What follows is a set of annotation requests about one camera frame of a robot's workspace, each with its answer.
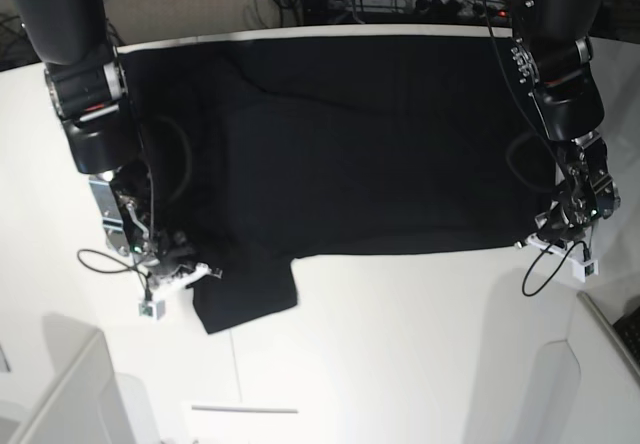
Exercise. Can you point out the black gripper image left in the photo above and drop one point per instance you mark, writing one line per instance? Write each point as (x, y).
(174, 255)

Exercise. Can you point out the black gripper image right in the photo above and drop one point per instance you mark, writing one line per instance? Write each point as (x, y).
(556, 230)

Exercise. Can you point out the black T-shirt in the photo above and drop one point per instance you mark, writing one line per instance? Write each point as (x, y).
(272, 150)

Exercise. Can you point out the black robot arm image left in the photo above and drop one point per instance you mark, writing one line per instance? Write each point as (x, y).
(136, 171)

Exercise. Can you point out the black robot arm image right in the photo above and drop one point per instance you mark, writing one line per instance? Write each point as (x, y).
(553, 52)

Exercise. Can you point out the black keyboard at right edge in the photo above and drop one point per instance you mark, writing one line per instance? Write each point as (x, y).
(628, 329)

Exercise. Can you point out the white partition lower right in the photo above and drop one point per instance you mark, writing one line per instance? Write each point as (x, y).
(583, 388)

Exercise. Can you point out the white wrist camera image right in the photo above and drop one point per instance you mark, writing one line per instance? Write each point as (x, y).
(577, 253)

